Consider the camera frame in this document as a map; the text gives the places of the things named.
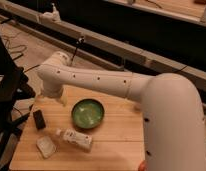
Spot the white object on ledge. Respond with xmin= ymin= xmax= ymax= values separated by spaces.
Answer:
xmin=42 ymin=4 xmax=61 ymax=22

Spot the green bowl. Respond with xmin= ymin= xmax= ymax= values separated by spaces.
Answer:
xmin=71 ymin=99 xmax=105 ymax=129

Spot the orange carrot toy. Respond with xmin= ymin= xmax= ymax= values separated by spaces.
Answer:
xmin=138 ymin=160 xmax=146 ymax=171

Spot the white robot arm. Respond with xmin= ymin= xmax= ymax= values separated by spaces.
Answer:
xmin=37 ymin=52 xmax=206 ymax=171

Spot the white plastic bottle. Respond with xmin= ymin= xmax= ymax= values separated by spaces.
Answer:
xmin=56 ymin=129 xmax=93 ymax=150

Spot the black tripod stand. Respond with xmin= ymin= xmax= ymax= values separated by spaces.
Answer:
xmin=0 ymin=36 xmax=36 ymax=161

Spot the black cable on floor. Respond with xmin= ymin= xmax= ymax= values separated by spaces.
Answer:
xmin=2 ymin=35 xmax=86 ymax=74

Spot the black eraser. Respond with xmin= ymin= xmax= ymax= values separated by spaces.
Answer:
xmin=33 ymin=110 xmax=46 ymax=130

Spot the white sponge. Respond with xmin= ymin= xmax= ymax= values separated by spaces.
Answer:
xmin=36 ymin=136 xmax=56 ymax=158

